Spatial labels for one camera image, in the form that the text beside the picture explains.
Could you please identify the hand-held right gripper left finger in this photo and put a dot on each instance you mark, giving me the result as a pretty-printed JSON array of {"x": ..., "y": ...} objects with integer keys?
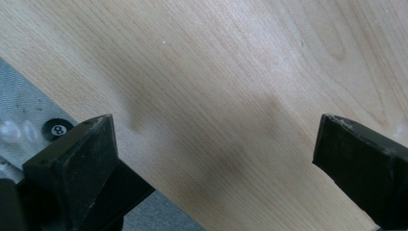
[{"x": 77, "y": 160}]

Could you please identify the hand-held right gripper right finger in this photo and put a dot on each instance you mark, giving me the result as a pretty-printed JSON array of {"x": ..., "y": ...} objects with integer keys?
[{"x": 365, "y": 160}]

